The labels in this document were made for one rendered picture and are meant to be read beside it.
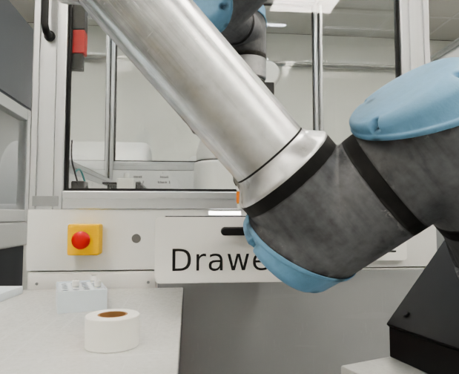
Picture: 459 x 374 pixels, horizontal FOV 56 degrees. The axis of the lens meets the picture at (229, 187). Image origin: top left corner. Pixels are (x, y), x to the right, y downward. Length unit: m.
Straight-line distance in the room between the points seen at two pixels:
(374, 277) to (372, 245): 0.75
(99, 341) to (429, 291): 0.40
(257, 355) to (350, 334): 0.24
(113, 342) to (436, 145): 0.43
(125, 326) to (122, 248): 0.51
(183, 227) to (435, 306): 0.39
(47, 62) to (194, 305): 0.69
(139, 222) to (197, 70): 0.71
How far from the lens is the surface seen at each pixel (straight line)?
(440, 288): 0.57
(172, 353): 0.58
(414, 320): 0.56
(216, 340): 1.11
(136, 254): 1.08
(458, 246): 0.47
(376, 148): 0.41
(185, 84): 0.41
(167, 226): 0.73
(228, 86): 0.41
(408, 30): 1.32
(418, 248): 1.22
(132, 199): 1.08
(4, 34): 1.96
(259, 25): 0.87
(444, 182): 0.41
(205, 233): 0.73
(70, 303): 0.83
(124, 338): 0.59
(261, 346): 1.13
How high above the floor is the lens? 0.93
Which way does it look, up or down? 4 degrees up
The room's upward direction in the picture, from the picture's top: straight up
